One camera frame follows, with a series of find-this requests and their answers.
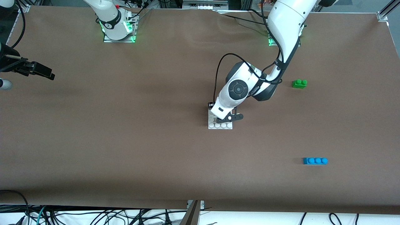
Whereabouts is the white studded base plate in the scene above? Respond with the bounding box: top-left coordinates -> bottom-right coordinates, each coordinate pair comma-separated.
208,106 -> 233,130

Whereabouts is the aluminium strut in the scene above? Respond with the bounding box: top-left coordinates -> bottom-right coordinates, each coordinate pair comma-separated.
180,200 -> 205,225

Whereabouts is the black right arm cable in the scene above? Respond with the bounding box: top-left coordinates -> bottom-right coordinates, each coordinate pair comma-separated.
6,0 -> 26,49

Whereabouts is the grey metal device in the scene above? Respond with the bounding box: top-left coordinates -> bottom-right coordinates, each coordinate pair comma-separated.
182,0 -> 229,10

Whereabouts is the black looped floor cable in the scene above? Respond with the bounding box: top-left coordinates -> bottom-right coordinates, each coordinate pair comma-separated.
0,190 -> 30,225

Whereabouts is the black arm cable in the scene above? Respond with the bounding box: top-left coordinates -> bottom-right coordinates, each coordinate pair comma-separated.
6,0 -> 26,49
213,53 -> 283,105

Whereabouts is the black cable on table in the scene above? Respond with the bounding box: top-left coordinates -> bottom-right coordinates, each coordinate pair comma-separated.
248,9 -> 271,20
222,14 -> 272,28

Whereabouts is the aluminium frame rail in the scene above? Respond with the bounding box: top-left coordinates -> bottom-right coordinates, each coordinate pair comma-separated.
0,6 -> 19,60

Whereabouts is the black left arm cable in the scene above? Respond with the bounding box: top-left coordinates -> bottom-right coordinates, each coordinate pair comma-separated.
213,53 -> 283,105

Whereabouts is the blue three-stud block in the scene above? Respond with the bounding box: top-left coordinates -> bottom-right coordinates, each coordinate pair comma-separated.
302,157 -> 328,165

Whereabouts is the brown paper table cover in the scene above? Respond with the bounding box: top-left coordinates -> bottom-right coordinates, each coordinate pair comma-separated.
0,6 -> 400,216

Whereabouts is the teal floor cable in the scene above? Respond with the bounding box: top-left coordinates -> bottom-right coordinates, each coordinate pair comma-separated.
27,205 -> 47,225

